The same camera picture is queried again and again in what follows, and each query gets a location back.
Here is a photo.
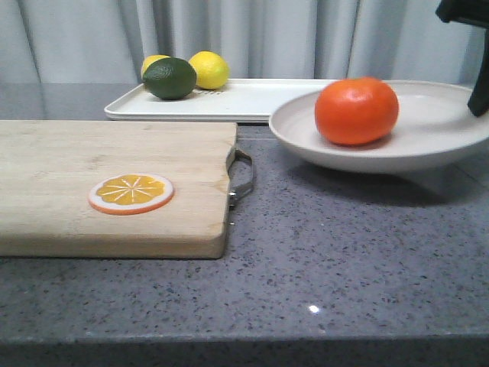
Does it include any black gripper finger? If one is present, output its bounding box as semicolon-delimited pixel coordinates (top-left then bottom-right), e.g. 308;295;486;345
435;0;489;118

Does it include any cream shallow plate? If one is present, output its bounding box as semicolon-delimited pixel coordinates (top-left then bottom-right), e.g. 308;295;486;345
269;77;488;174

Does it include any orange mandarin fruit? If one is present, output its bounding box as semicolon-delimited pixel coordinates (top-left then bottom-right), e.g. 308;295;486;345
314;77;400;145

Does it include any cream rectangular bear tray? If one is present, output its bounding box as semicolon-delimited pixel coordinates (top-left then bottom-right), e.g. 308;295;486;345
104;79;331;123

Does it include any yellow lemon right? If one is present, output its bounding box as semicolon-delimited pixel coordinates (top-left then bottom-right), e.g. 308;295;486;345
189;50;230;90

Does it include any dark green lime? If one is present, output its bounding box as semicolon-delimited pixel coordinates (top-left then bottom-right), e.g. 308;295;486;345
142;57;197;100

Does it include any yellow lemon behind lime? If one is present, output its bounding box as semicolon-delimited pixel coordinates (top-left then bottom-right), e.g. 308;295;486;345
141;54;170;81

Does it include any orange slice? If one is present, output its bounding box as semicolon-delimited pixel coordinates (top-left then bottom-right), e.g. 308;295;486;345
88;174;175;216

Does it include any grey curtain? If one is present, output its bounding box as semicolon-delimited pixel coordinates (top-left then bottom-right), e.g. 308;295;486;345
1;1;484;84

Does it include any wooden cutting board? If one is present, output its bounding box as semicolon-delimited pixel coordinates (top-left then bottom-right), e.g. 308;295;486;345
1;120;237;258

